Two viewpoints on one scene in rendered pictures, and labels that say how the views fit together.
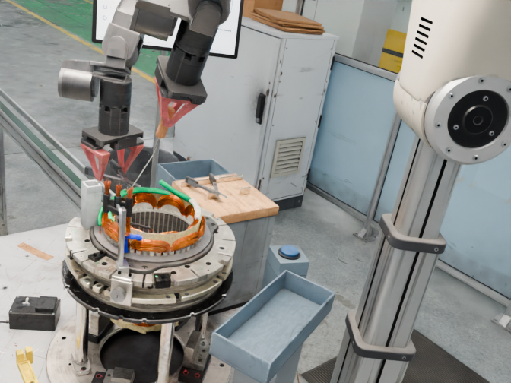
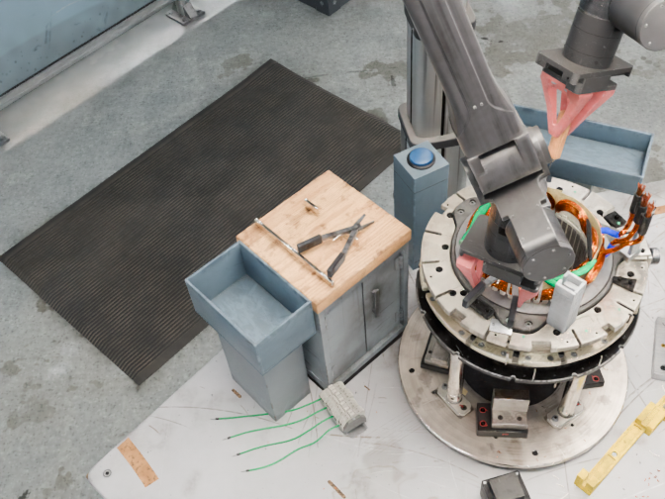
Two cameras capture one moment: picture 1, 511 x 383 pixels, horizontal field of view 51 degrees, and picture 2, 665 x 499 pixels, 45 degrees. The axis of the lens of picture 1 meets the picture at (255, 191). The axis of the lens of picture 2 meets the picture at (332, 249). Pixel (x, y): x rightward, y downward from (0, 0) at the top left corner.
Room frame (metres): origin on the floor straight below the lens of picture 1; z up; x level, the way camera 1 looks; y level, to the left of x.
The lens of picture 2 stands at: (1.17, 0.88, 2.02)
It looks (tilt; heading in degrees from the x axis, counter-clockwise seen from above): 51 degrees down; 270
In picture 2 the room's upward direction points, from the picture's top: 6 degrees counter-clockwise
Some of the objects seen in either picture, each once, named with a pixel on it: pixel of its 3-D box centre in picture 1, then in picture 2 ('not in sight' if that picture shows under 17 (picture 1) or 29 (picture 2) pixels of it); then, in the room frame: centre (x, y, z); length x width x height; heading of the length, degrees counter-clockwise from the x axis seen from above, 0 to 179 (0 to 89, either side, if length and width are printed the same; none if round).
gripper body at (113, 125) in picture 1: (113, 121); (511, 235); (0.96, 0.29, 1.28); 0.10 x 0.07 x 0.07; 146
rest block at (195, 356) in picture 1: (197, 350); not in sight; (0.87, 0.06, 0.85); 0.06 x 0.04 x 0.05; 174
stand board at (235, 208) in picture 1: (224, 197); (323, 238); (1.19, 0.07, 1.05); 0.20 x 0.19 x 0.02; 38
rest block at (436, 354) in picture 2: not in sight; (439, 349); (1.01, 0.16, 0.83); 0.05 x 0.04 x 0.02; 66
